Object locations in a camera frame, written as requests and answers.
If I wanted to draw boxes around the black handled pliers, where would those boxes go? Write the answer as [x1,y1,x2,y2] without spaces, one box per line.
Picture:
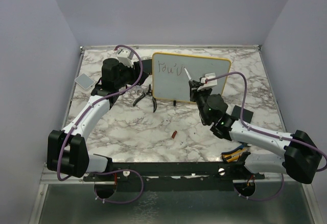
[133,85,158,113]

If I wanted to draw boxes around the black flat box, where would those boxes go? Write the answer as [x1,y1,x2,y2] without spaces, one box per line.
[231,105,253,123]

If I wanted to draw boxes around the yellow framed whiteboard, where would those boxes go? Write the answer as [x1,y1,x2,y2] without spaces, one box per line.
[152,52,231,102]

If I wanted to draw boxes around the white marker pen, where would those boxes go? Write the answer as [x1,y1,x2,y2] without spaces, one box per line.
[184,67,192,81]

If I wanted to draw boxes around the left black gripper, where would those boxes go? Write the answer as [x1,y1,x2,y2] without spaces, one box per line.
[115,60,148,89]

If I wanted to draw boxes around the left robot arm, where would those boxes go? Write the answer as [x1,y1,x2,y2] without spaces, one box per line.
[46,58,152,181]

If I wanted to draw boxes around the black base frame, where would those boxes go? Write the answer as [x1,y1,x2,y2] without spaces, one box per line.
[81,157,264,193]

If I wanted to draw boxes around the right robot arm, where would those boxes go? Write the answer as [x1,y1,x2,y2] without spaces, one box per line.
[189,80,322,184]

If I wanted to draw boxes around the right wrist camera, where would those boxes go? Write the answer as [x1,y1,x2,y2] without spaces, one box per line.
[197,73,218,91]

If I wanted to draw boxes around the white square device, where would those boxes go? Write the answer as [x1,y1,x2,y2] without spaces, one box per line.
[75,73,95,90]

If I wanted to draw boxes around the blue handled cutters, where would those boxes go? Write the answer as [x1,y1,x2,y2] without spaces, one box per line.
[237,143,252,150]

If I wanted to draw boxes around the red marker cap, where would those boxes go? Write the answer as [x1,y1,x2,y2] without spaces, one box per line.
[172,131,177,139]

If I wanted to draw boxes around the yellow black stripper tool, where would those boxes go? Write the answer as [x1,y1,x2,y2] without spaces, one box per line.
[221,147,249,163]

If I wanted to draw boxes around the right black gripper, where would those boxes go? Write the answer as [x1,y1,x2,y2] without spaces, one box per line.
[190,80,212,123]

